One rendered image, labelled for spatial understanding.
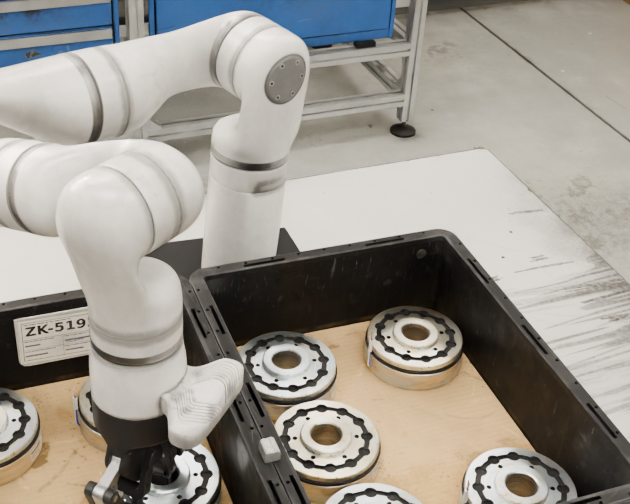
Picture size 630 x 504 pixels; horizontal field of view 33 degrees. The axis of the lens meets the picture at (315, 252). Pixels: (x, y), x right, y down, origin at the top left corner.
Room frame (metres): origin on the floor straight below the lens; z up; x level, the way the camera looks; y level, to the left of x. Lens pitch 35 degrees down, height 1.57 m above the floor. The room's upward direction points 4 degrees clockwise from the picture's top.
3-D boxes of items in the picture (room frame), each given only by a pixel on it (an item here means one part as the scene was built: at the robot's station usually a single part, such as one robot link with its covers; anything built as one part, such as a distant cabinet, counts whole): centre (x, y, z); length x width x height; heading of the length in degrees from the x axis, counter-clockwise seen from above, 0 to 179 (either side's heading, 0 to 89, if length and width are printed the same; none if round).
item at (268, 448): (0.61, 0.03, 0.94); 0.02 x 0.01 x 0.01; 23
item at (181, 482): (0.65, 0.12, 0.86); 0.05 x 0.05 x 0.01
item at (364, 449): (0.71, -0.02, 0.86); 0.10 x 0.10 x 0.01
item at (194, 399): (0.61, 0.11, 1.02); 0.11 x 0.09 x 0.06; 69
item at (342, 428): (0.71, -0.02, 0.86); 0.05 x 0.05 x 0.01
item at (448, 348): (0.87, -0.11, 0.86); 0.10 x 0.10 x 0.01
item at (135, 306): (0.61, 0.14, 1.12); 0.09 x 0.07 x 0.15; 146
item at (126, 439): (0.62, 0.13, 0.95); 0.08 x 0.08 x 0.09
